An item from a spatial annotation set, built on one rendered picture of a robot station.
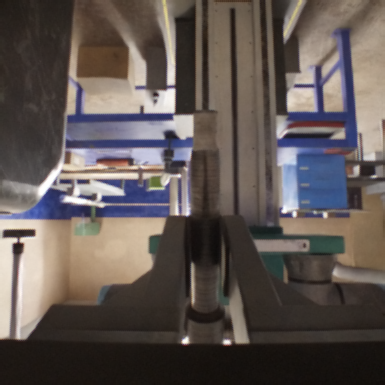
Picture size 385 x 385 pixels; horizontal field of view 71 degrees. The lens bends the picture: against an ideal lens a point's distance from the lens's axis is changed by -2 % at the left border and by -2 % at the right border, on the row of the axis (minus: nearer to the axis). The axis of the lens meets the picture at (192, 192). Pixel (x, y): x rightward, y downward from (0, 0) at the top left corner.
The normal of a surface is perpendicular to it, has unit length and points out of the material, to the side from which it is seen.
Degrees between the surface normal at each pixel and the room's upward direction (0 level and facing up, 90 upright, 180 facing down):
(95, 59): 90
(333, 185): 90
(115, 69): 90
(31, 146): 90
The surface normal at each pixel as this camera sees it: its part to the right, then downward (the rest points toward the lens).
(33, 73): 1.00, 0.00
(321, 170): -0.04, -0.11
